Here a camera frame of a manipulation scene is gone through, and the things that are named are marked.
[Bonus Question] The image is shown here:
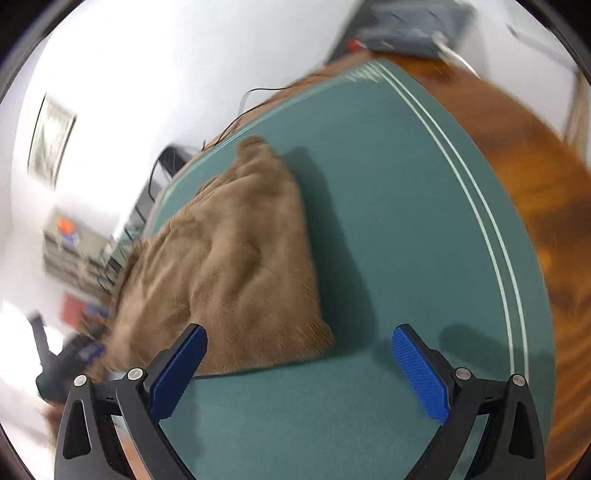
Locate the brown fleece garment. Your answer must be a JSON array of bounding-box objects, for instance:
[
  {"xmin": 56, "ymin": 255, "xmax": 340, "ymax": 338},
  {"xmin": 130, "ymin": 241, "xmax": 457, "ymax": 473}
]
[{"xmin": 101, "ymin": 136, "xmax": 335, "ymax": 376}]

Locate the black metal chair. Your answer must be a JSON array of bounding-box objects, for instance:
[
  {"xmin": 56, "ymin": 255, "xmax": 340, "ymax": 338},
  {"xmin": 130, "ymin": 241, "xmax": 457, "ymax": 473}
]
[{"xmin": 133, "ymin": 144, "xmax": 191, "ymax": 225}]

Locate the beige shelf cabinet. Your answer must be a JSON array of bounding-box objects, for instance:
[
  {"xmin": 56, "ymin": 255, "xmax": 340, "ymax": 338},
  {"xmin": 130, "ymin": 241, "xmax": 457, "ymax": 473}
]
[{"xmin": 42, "ymin": 209, "xmax": 113, "ymax": 297}]

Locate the framed wall picture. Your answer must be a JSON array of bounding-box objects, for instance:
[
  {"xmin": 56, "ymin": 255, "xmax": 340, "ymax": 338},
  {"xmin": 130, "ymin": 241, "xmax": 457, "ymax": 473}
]
[{"xmin": 27, "ymin": 95, "xmax": 76, "ymax": 188}]

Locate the red ball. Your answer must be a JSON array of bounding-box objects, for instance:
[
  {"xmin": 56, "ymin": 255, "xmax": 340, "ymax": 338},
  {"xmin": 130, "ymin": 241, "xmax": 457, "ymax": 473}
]
[{"xmin": 346, "ymin": 37, "xmax": 366, "ymax": 53}]

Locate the green table mat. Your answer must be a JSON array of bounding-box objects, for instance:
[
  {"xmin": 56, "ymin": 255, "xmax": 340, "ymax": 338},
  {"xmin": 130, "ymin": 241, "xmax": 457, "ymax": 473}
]
[{"xmin": 145, "ymin": 60, "xmax": 555, "ymax": 479}]

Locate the black cable on table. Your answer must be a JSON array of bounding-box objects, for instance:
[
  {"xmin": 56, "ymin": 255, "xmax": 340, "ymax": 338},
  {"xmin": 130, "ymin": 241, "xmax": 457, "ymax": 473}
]
[{"xmin": 200, "ymin": 85, "xmax": 325, "ymax": 151}]

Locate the red chair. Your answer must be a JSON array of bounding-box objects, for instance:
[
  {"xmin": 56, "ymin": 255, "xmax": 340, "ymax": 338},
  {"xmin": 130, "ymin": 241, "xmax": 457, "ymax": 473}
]
[{"xmin": 59, "ymin": 293, "xmax": 87, "ymax": 328}]

